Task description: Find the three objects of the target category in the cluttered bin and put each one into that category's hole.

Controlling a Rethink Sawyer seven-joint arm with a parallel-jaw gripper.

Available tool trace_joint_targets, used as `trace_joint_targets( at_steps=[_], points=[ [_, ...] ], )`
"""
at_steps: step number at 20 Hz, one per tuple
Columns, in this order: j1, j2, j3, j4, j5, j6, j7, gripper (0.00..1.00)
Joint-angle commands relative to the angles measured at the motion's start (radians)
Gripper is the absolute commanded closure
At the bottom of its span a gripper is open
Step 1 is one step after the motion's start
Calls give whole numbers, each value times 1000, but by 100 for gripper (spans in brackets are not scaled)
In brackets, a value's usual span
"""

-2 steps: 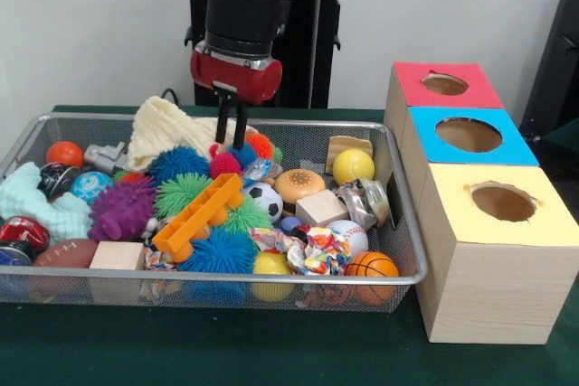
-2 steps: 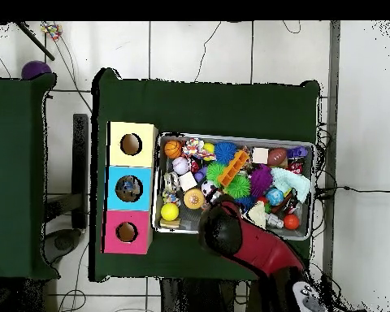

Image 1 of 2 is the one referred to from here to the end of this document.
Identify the blue spiky ball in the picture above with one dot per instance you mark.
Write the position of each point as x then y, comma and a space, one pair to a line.
219, 250

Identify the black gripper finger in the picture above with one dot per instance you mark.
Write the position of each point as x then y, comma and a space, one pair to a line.
240, 126
222, 117

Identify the wooden box three holes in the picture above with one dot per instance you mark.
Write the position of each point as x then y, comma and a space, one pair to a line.
488, 277

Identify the small black white soccer ball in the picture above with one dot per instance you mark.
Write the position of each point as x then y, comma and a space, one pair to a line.
263, 201

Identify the orange toy brick round studs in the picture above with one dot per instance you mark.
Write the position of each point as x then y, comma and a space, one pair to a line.
197, 217

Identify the dark green table cloth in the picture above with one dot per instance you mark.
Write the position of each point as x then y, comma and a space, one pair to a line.
271, 350

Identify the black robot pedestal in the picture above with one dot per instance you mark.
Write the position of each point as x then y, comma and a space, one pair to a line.
303, 51

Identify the crushed clear plastic bottle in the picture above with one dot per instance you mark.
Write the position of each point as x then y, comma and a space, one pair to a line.
255, 169

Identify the clear shallow mesh bin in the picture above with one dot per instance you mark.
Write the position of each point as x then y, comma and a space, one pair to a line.
118, 296

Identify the purple spiky ball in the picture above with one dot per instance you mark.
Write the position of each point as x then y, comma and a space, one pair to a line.
122, 209

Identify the cream knitted cloth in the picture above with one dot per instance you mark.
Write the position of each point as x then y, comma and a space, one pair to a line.
172, 128

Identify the yellow green ball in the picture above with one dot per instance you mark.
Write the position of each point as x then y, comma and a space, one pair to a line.
353, 166

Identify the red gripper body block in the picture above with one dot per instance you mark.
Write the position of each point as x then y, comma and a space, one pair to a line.
235, 77

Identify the small orange basketball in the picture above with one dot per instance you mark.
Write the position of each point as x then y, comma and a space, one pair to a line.
371, 265

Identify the green spiky ball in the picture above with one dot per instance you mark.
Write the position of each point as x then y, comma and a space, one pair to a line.
181, 193
246, 216

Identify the red orange ball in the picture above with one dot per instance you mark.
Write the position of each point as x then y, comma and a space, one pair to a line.
63, 154

